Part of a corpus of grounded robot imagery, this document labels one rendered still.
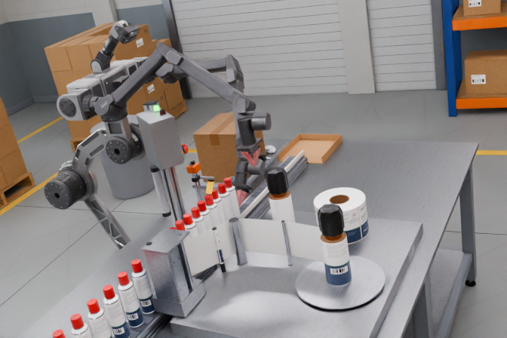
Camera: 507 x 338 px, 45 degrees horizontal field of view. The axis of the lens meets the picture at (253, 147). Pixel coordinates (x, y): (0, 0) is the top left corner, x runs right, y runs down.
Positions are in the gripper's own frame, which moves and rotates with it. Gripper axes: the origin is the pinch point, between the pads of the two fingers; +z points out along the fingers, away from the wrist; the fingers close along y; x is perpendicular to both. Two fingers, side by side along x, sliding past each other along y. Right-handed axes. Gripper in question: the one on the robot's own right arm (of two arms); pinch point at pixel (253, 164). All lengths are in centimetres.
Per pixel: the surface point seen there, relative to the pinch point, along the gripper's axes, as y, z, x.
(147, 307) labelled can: -58, 28, 19
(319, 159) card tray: 82, 36, 9
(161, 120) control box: -23.0, -28.2, 20.4
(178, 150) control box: -20.3, -15.0, 18.6
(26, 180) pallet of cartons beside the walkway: 169, 103, 354
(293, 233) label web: -19.0, 18.3, -22.0
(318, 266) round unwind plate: -19.8, 31.1, -29.6
